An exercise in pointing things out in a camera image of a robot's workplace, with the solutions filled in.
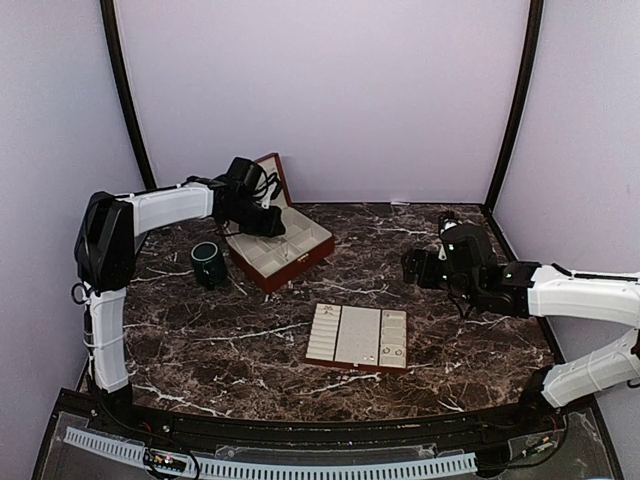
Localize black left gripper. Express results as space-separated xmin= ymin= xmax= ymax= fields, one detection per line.
xmin=225 ymin=197 xmax=286 ymax=238

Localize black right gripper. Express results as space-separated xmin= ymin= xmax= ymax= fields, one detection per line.
xmin=402 ymin=246 xmax=481 ymax=306

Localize red jewelry tray insert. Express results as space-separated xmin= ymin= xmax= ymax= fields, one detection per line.
xmin=305 ymin=303 xmax=408 ymax=373

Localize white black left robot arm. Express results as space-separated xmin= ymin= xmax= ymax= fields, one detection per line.
xmin=70 ymin=157 xmax=286 ymax=395

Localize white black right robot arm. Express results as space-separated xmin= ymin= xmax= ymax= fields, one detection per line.
xmin=401 ymin=212 xmax=639 ymax=434

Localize red open jewelry box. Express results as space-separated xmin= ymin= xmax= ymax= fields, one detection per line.
xmin=224 ymin=153 xmax=335 ymax=293

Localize dark green ceramic mug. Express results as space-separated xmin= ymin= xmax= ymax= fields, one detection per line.
xmin=190 ymin=242 xmax=228 ymax=290

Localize hoop earrings in tray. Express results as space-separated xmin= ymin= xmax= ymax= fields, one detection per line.
xmin=380 ymin=347 xmax=405 ymax=358

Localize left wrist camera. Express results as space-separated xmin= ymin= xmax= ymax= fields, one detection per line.
xmin=254 ymin=172 xmax=282 ymax=210

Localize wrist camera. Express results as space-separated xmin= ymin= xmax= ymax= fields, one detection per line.
xmin=254 ymin=172 xmax=282 ymax=210
xmin=438 ymin=211 xmax=460 ymax=261

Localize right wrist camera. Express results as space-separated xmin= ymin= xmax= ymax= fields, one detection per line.
xmin=438 ymin=211 xmax=460 ymax=261

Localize black front table rail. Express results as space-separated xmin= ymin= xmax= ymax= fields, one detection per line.
xmin=54 ymin=384 xmax=596 ymax=454

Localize black right frame post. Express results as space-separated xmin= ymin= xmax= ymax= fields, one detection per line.
xmin=483 ymin=0 xmax=545 ymax=216

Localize black frame post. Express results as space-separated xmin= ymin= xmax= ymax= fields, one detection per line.
xmin=483 ymin=0 xmax=545 ymax=216
xmin=99 ymin=0 xmax=158 ymax=190

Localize black left frame post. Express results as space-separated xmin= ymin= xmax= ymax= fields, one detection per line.
xmin=99 ymin=0 xmax=158 ymax=190

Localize white slotted cable duct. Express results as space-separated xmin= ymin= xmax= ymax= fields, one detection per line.
xmin=63 ymin=427 xmax=478 ymax=479

